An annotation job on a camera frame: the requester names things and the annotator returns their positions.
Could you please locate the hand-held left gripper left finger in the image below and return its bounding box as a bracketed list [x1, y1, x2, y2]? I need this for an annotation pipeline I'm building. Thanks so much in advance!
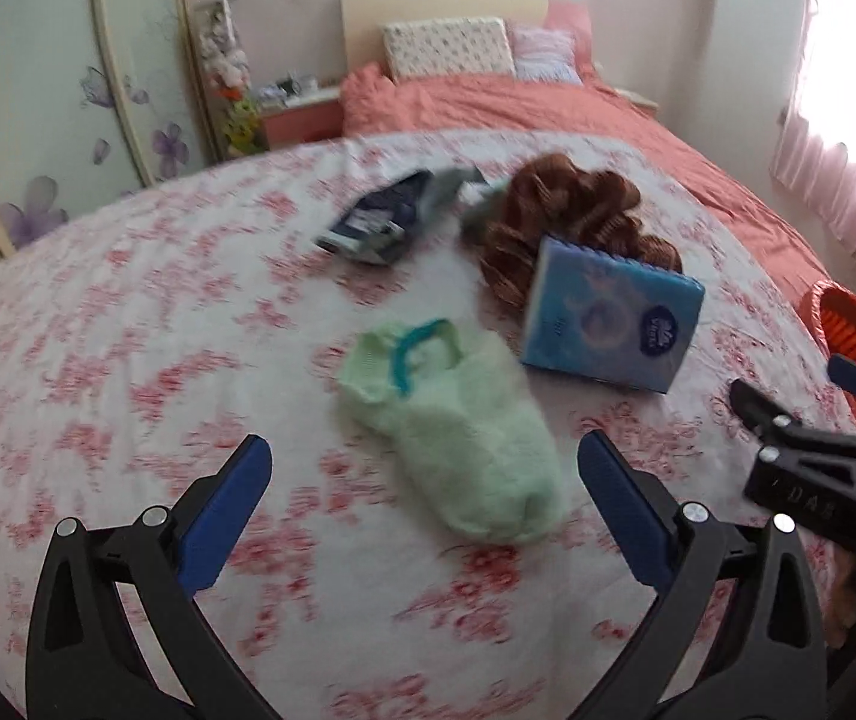
[25, 435, 275, 720]

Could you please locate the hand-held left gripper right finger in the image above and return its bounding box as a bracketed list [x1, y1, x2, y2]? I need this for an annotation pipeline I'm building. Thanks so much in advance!
[578, 431, 828, 720]

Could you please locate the orange plastic basket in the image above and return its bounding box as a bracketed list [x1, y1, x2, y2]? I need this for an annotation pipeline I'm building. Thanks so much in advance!
[798, 279, 856, 436]

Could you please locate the fuzzy green sock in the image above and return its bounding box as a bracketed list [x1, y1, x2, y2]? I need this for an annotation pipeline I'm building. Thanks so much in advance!
[336, 321, 565, 545]

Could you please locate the blue tissue pack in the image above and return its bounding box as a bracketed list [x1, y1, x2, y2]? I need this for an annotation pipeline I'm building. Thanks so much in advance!
[519, 235, 706, 395]

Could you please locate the pink floral tablecloth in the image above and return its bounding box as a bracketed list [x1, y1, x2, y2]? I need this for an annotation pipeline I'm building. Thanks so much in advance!
[0, 127, 856, 720]

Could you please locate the pink curtain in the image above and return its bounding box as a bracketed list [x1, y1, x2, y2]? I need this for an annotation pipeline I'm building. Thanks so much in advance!
[768, 0, 856, 241]

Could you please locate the brown hair scrunchie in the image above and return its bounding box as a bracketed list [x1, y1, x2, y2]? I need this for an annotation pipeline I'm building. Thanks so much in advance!
[476, 152, 684, 312]

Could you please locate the dark blue sock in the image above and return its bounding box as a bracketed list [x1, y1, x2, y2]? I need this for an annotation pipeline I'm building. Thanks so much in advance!
[314, 169, 432, 265]

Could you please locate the pink white nightstand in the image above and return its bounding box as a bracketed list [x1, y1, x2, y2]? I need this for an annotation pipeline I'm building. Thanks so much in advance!
[259, 86, 345, 151]
[615, 86, 661, 113]

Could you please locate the grey sock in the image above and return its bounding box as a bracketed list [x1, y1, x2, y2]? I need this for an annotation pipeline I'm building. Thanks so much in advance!
[428, 163, 507, 245]

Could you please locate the bed with salmon blanket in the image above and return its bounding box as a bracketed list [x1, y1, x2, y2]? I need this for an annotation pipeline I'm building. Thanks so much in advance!
[341, 64, 834, 301]

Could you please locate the pink striped pillow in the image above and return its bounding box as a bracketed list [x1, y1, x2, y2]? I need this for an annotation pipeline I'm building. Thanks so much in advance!
[506, 24, 582, 85]

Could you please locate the clear tube of plush toys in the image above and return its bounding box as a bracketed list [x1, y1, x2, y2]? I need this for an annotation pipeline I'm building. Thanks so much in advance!
[191, 0, 264, 158]

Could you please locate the flower print sliding wardrobe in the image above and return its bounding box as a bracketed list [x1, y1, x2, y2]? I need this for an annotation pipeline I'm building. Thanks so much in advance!
[0, 0, 219, 260]

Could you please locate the floral white pillow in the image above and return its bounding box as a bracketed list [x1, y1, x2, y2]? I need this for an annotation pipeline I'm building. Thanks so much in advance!
[383, 17, 516, 82]

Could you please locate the beige wooden headboard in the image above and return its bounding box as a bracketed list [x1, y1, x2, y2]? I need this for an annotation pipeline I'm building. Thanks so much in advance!
[340, 0, 594, 76]

